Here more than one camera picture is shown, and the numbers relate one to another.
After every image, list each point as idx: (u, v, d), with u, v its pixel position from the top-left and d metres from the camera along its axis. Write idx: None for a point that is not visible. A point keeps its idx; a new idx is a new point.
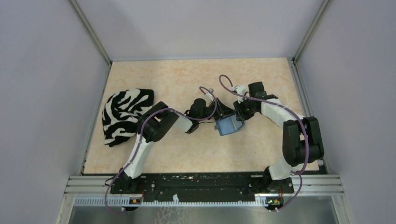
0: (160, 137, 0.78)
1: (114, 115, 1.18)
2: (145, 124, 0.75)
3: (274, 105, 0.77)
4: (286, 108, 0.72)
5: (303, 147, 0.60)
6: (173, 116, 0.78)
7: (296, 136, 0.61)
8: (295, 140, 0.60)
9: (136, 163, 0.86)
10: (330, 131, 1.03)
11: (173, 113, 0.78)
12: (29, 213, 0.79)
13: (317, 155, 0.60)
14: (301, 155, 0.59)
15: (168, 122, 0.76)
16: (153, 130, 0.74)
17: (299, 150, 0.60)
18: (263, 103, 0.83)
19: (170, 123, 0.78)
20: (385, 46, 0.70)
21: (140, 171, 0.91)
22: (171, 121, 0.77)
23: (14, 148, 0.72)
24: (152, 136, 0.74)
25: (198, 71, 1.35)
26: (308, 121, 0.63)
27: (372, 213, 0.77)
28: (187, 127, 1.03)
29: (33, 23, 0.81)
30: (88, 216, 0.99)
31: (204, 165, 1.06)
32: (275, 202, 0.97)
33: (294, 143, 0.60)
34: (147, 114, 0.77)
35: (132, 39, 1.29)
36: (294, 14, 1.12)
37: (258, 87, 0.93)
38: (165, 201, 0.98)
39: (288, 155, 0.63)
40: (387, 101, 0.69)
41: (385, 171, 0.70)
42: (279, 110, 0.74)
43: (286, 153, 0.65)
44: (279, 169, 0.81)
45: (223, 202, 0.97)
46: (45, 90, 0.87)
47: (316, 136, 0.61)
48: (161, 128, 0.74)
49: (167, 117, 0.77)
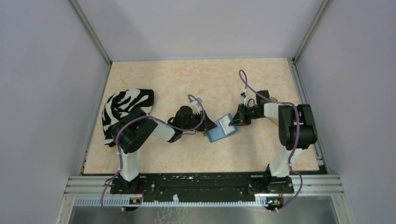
0: (137, 147, 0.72)
1: (114, 115, 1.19)
2: (119, 133, 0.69)
3: (275, 103, 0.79)
4: (284, 103, 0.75)
5: (295, 129, 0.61)
6: (150, 125, 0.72)
7: (289, 117, 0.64)
8: (287, 120, 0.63)
9: (127, 165, 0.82)
10: (330, 131, 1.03)
11: (151, 121, 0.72)
12: (30, 213, 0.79)
13: (310, 138, 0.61)
14: (294, 135, 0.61)
15: (145, 131, 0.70)
16: (127, 141, 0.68)
17: (292, 130, 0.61)
18: (265, 104, 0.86)
19: (148, 132, 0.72)
20: (385, 45, 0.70)
21: (136, 170, 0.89)
22: (148, 130, 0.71)
23: (14, 147, 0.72)
24: (127, 146, 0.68)
25: (198, 71, 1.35)
26: (301, 107, 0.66)
27: (373, 214, 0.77)
28: (169, 138, 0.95)
29: (33, 23, 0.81)
30: (88, 216, 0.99)
31: (204, 165, 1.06)
32: (275, 202, 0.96)
33: (287, 122, 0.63)
34: (122, 122, 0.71)
35: (132, 39, 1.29)
36: (294, 14, 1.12)
37: (265, 94, 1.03)
38: (165, 201, 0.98)
39: (283, 138, 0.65)
40: (388, 101, 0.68)
41: (386, 172, 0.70)
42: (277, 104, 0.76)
43: (281, 136, 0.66)
44: (277, 163, 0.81)
45: (223, 202, 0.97)
46: (45, 90, 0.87)
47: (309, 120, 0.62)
48: (137, 137, 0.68)
49: (144, 126, 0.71)
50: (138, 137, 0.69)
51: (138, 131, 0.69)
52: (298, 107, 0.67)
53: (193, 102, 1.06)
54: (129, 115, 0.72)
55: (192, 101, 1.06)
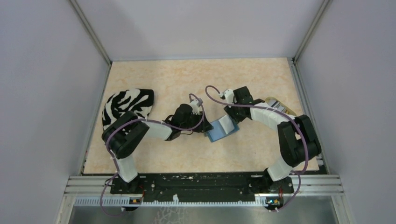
0: (130, 151, 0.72)
1: (114, 115, 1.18)
2: (110, 138, 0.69)
3: (264, 108, 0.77)
4: (276, 110, 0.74)
5: (301, 146, 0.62)
6: (140, 129, 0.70)
7: (292, 137, 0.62)
8: (292, 141, 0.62)
9: (123, 166, 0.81)
10: (331, 132, 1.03)
11: (142, 124, 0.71)
12: (29, 213, 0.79)
13: (315, 150, 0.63)
14: (301, 154, 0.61)
15: (136, 136, 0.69)
16: (118, 146, 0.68)
17: (298, 149, 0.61)
18: (251, 108, 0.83)
19: (140, 136, 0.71)
20: (385, 45, 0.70)
21: (135, 170, 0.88)
22: (140, 135, 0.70)
23: (14, 147, 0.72)
24: (118, 151, 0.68)
25: (199, 71, 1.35)
26: (300, 120, 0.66)
27: (373, 214, 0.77)
28: (166, 136, 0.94)
29: (33, 22, 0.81)
30: (88, 216, 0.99)
31: (204, 165, 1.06)
32: (275, 202, 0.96)
33: (292, 144, 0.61)
34: (112, 127, 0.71)
35: (131, 39, 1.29)
36: (294, 14, 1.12)
37: (244, 92, 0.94)
38: (165, 201, 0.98)
39: (287, 156, 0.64)
40: (388, 102, 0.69)
41: (385, 171, 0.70)
42: (270, 113, 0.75)
43: (285, 153, 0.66)
44: (277, 169, 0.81)
45: (223, 202, 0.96)
46: (45, 90, 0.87)
47: (310, 135, 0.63)
48: (128, 143, 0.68)
49: (135, 130, 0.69)
50: (128, 143, 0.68)
51: (129, 136, 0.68)
52: (296, 119, 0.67)
53: (193, 101, 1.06)
54: (119, 120, 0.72)
55: (193, 101, 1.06)
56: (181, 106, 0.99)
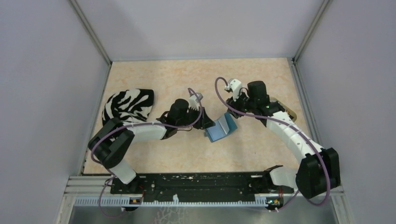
0: (117, 160, 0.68)
1: (114, 115, 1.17)
2: (96, 148, 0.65)
3: (286, 126, 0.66)
4: (300, 133, 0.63)
5: (322, 178, 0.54)
6: (125, 136, 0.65)
7: (316, 171, 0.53)
8: (315, 175, 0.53)
9: (117, 171, 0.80)
10: (331, 132, 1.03)
11: (127, 131, 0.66)
12: (30, 213, 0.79)
13: (334, 183, 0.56)
14: (321, 187, 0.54)
15: (122, 145, 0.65)
16: (105, 157, 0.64)
17: (319, 182, 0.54)
18: (269, 121, 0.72)
19: (127, 144, 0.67)
20: (385, 45, 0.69)
21: (132, 171, 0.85)
22: (126, 143, 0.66)
23: (15, 147, 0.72)
24: (105, 162, 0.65)
25: (198, 71, 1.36)
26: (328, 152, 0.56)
27: (372, 214, 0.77)
28: (161, 137, 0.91)
29: (33, 23, 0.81)
30: (88, 216, 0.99)
31: (203, 166, 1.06)
32: (275, 202, 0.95)
33: (314, 179, 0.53)
34: (97, 136, 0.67)
35: (131, 38, 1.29)
36: (294, 14, 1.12)
37: (262, 90, 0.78)
38: (165, 201, 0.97)
39: (303, 185, 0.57)
40: (388, 102, 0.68)
41: (385, 171, 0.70)
42: (293, 136, 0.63)
43: (301, 183, 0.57)
44: (281, 175, 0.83)
45: (223, 202, 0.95)
46: (45, 90, 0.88)
47: (335, 170, 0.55)
48: (114, 153, 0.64)
49: (119, 138, 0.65)
50: (114, 153, 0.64)
51: (114, 145, 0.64)
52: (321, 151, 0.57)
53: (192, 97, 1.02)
54: (103, 128, 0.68)
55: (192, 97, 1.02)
56: (177, 101, 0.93)
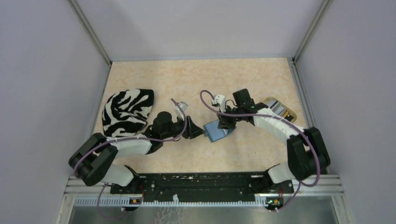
0: (101, 178, 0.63)
1: (114, 115, 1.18)
2: (78, 165, 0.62)
3: (270, 117, 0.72)
4: (283, 120, 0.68)
5: (312, 159, 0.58)
6: (107, 152, 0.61)
7: (303, 150, 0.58)
8: (303, 155, 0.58)
9: (114, 178, 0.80)
10: (331, 132, 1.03)
11: (110, 147, 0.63)
12: (29, 213, 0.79)
13: (324, 161, 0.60)
14: (312, 167, 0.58)
15: (103, 162, 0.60)
16: (86, 174, 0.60)
17: (309, 162, 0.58)
18: (256, 117, 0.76)
19: (109, 161, 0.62)
20: (385, 45, 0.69)
21: (128, 174, 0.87)
22: (109, 159, 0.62)
23: (15, 147, 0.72)
24: (86, 179, 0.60)
25: (199, 71, 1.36)
26: (310, 132, 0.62)
27: (372, 214, 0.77)
28: (146, 152, 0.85)
29: (33, 22, 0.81)
30: (88, 216, 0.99)
31: (204, 166, 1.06)
32: (275, 202, 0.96)
33: (303, 158, 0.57)
34: (80, 153, 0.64)
35: (131, 38, 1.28)
36: (294, 14, 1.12)
37: (245, 94, 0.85)
38: (165, 201, 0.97)
39: (295, 170, 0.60)
40: (388, 102, 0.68)
41: (385, 172, 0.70)
42: (277, 123, 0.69)
43: (293, 166, 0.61)
44: (278, 172, 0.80)
45: (223, 202, 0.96)
46: (45, 90, 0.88)
47: (320, 147, 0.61)
48: (95, 170, 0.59)
49: (101, 155, 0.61)
50: (95, 170, 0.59)
51: (94, 162, 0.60)
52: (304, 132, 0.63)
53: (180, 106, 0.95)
54: (84, 144, 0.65)
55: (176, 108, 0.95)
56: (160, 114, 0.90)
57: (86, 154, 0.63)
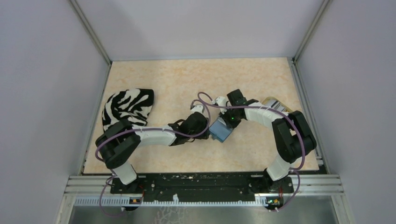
0: (120, 163, 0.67)
1: (114, 115, 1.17)
2: (102, 146, 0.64)
3: (258, 108, 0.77)
4: (269, 108, 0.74)
5: (297, 142, 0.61)
6: (131, 141, 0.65)
7: (287, 133, 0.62)
8: (287, 136, 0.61)
9: (120, 171, 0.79)
10: (331, 132, 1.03)
11: (135, 136, 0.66)
12: (30, 213, 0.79)
13: (311, 143, 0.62)
14: (298, 149, 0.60)
15: (126, 150, 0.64)
16: (108, 157, 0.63)
17: (294, 145, 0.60)
18: (246, 109, 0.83)
19: (131, 149, 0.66)
20: (385, 45, 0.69)
21: (132, 174, 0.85)
22: (131, 147, 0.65)
23: (14, 147, 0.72)
24: (108, 162, 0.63)
25: (198, 71, 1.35)
26: (294, 116, 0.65)
27: (373, 214, 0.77)
28: (169, 143, 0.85)
29: (33, 22, 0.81)
30: (88, 216, 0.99)
31: (203, 165, 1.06)
32: (275, 202, 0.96)
33: (287, 140, 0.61)
34: (104, 135, 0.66)
35: (131, 38, 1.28)
36: (294, 14, 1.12)
37: (237, 94, 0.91)
38: (165, 201, 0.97)
39: (285, 153, 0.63)
40: (388, 101, 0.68)
41: (386, 171, 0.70)
42: (264, 112, 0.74)
43: (282, 150, 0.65)
44: (276, 168, 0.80)
45: (223, 202, 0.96)
46: (45, 90, 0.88)
47: (305, 129, 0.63)
48: (117, 155, 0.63)
49: (125, 142, 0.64)
50: (118, 155, 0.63)
51: (119, 147, 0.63)
52: (289, 116, 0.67)
53: (196, 107, 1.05)
54: (112, 128, 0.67)
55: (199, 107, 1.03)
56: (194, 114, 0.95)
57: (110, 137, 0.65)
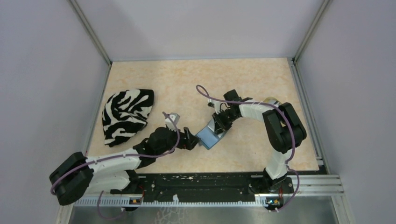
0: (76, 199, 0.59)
1: (114, 115, 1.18)
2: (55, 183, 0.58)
3: (251, 103, 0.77)
4: (261, 103, 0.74)
5: (287, 132, 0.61)
6: (81, 177, 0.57)
7: (278, 123, 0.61)
8: (277, 127, 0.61)
9: (105, 185, 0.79)
10: (331, 132, 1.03)
11: (86, 172, 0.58)
12: (29, 213, 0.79)
13: (301, 134, 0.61)
14: (288, 139, 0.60)
15: (75, 187, 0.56)
16: (60, 195, 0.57)
17: (285, 135, 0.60)
18: (240, 105, 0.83)
19: (84, 185, 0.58)
20: (385, 45, 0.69)
21: (125, 176, 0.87)
22: (83, 183, 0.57)
23: (15, 147, 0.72)
24: (60, 199, 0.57)
25: (198, 72, 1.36)
26: (284, 107, 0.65)
27: (373, 214, 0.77)
28: (136, 167, 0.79)
29: (33, 22, 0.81)
30: (88, 216, 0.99)
31: (203, 166, 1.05)
32: (275, 202, 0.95)
33: (278, 130, 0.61)
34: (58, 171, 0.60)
35: (131, 38, 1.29)
36: (294, 14, 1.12)
37: (233, 94, 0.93)
38: (165, 201, 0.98)
39: (275, 143, 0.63)
40: (388, 101, 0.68)
41: (386, 172, 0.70)
42: (256, 106, 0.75)
43: (273, 141, 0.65)
44: (273, 165, 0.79)
45: (223, 202, 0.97)
46: (45, 90, 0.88)
47: (294, 119, 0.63)
48: (67, 193, 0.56)
49: (75, 178, 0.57)
50: (68, 193, 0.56)
51: (68, 185, 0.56)
52: (279, 107, 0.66)
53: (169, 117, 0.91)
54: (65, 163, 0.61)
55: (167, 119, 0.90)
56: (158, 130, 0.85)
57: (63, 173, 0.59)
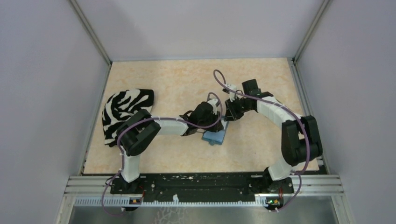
0: (141, 150, 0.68)
1: (114, 115, 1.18)
2: (123, 135, 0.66)
3: (271, 104, 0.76)
4: (283, 108, 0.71)
5: (303, 146, 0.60)
6: (152, 128, 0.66)
7: (295, 137, 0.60)
8: (295, 141, 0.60)
9: (130, 165, 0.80)
10: (331, 132, 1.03)
11: (155, 123, 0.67)
12: (30, 213, 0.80)
13: (316, 150, 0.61)
14: (302, 154, 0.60)
15: (148, 135, 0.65)
16: (130, 144, 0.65)
17: (300, 149, 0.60)
18: (258, 101, 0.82)
19: (152, 136, 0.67)
20: (385, 45, 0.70)
21: (137, 171, 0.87)
22: (152, 134, 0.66)
23: (14, 147, 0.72)
24: (129, 150, 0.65)
25: (198, 71, 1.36)
26: (306, 120, 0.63)
27: (373, 214, 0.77)
28: (182, 133, 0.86)
29: (33, 23, 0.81)
30: (88, 216, 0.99)
31: (203, 166, 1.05)
32: (275, 202, 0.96)
33: (294, 144, 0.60)
34: (126, 124, 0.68)
35: (132, 38, 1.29)
36: (294, 14, 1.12)
37: (253, 84, 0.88)
38: (165, 202, 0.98)
39: (287, 155, 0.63)
40: (388, 101, 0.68)
41: (386, 171, 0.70)
42: (277, 110, 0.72)
43: (286, 152, 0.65)
44: (278, 169, 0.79)
45: (223, 202, 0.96)
46: (45, 90, 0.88)
47: (314, 135, 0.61)
48: (140, 142, 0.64)
49: (146, 129, 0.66)
50: (140, 141, 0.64)
51: (140, 134, 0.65)
52: (301, 119, 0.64)
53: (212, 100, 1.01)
54: (133, 117, 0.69)
55: (211, 100, 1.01)
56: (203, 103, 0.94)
57: (131, 125, 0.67)
